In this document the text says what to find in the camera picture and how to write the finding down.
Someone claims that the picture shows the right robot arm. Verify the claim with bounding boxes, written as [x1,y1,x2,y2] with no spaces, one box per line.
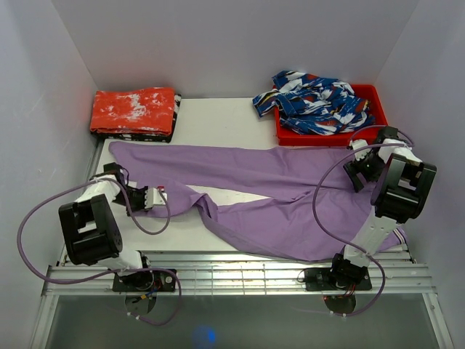
[328,126,437,289]

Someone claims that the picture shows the blue patterned trousers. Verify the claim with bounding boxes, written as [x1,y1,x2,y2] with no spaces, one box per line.
[252,71,375,136]

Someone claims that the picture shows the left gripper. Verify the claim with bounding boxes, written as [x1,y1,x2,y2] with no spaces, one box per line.
[111,186,153,217]

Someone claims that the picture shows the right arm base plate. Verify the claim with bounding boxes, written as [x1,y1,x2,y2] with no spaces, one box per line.
[296,268,372,292]

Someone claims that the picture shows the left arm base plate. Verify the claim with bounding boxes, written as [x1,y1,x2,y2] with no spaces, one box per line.
[111,269,177,293]

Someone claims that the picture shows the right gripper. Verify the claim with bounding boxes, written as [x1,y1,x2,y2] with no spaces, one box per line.
[343,152,386,192]

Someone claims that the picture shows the purple trousers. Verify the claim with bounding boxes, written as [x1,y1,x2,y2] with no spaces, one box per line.
[108,140,407,263]

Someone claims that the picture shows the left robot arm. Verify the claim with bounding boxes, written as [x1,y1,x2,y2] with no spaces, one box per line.
[58,163,154,291]

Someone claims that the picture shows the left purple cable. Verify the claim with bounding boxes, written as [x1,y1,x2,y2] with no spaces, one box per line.
[17,167,182,327]

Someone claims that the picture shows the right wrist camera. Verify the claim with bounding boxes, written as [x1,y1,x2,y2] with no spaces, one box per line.
[348,139,371,161]

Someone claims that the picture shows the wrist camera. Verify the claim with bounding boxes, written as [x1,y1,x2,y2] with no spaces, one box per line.
[145,186,168,209]
[348,139,371,161]

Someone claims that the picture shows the red plastic bin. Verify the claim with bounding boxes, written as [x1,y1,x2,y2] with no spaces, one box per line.
[273,84,388,148]

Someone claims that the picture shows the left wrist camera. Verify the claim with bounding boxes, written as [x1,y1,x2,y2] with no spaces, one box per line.
[145,186,168,209]

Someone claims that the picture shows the aluminium frame rail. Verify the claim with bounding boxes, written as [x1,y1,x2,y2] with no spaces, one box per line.
[30,244,453,348]

